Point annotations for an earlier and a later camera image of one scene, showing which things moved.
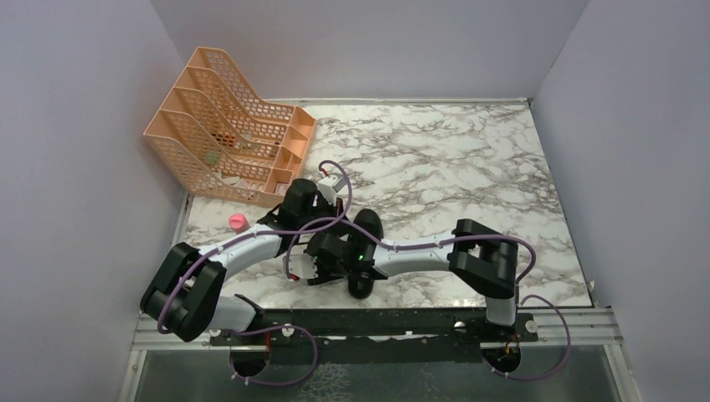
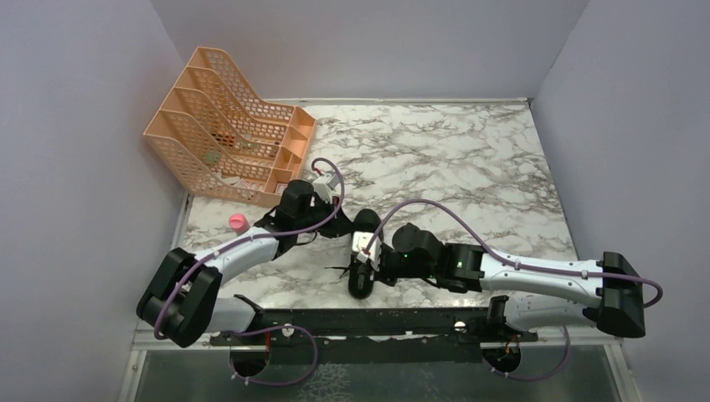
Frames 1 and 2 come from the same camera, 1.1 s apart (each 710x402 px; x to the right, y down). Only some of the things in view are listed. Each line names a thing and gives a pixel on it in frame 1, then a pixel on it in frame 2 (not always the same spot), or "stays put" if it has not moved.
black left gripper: [335, 211] stays put
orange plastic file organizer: [223, 142] stays put
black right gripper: [321, 278] → [380, 275]
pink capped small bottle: [239, 222] stays put
